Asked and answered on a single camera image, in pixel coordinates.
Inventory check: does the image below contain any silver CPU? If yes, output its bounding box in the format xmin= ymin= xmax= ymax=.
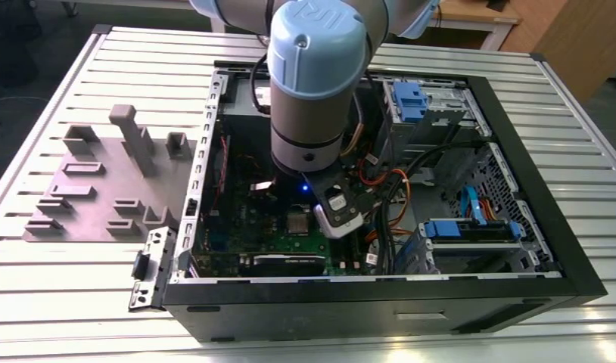
xmin=286 ymin=212 xmax=310 ymax=234

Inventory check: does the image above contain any green motherboard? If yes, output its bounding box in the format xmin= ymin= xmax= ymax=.
xmin=199 ymin=166 xmax=378 ymax=278

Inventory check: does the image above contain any black RAM slot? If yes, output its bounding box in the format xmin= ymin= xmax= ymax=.
xmin=345 ymin=230 xmax=364 ymax=266
xmin=330 ymin=236 xmax=348 ymax=266

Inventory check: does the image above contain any black graphics card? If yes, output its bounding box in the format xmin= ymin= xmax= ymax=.
xmin=191 ymin=251 xmax=326 ymax=278

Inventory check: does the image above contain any grey power supply unit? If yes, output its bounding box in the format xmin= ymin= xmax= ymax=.
xmin=221 ymin=78 xmax=275 ymax=171

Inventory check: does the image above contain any tall silver drive cage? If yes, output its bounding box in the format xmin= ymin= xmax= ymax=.
xmin=376 ymin=77 xmax=495 ymax=164

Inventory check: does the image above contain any black disk in blue carrier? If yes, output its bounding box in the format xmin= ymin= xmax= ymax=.
xmin=421 ymin=219 xmax=524 ymax=245

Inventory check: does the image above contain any blue plastic drive carrier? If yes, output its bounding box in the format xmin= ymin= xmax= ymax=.
xmin=393 ymin=81 xmax=430 ymax=123

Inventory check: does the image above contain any black PC case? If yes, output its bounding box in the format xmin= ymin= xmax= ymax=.
xmin=161 ymin=59 xmax=608 ymax=343

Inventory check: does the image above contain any grey parts rack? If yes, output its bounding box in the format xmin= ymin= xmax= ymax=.
xmin=23 ymin=104 xmax=201 ymax=244

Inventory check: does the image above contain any low silver disk bay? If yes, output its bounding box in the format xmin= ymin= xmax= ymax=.
xmin=416 ymin=221 xmax=547 ymax=276

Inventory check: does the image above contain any white framed desk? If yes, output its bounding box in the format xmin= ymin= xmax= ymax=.
xmin=60 ymin=0 xmax=230 ymax=34

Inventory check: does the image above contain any wooden desk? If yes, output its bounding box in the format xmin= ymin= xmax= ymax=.
xmin=436 ymin=0 xmax=523 ymax=52

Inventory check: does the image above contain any black office chair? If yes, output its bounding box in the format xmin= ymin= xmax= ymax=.
xmin=0 ymin=0 xmax=43 ymax=88

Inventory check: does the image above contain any wooden cabinet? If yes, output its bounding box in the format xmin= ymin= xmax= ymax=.
xmin=500 ymin=0 xmax=616 ymax=104

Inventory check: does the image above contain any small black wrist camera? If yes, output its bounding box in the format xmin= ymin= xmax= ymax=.
xmin=246 ymin=181 xmax=277 ymax=196

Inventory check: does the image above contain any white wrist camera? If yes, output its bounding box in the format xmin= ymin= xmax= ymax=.
xmin=311 ymin=188 xmax=366 ymax=240

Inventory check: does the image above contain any orange wire bundle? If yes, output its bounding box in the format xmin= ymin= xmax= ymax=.
xmin=358 ymin=169 xmax=413 ymax=245

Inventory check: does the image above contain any thick black cable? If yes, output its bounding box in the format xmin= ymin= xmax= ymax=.
xmin=374 ymin=140 xmax=487 ymax=275

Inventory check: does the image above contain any black camera cable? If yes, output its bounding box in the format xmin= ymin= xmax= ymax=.
xmin=249 ymin=53 xmax=273 ymax=116

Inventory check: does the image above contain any grey card retainer bracket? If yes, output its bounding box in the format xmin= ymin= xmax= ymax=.
xmin=128 ymin=225 xmax=177 ymax=313

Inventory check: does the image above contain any blue flat wire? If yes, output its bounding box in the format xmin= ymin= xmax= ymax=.
xmin=461 ymin=186 xmax=493 ymax=228

